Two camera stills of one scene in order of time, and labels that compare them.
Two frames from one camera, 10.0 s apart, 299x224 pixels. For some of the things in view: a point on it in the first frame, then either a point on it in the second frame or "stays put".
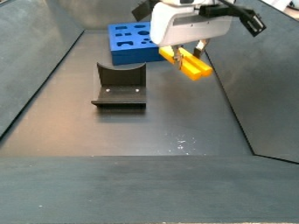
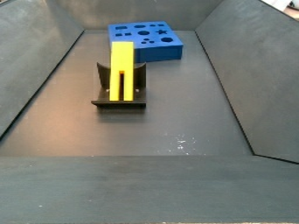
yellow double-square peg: (193, 67) → (121, 63)
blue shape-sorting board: (131, 44) stays put
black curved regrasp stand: (123, 88) stays put
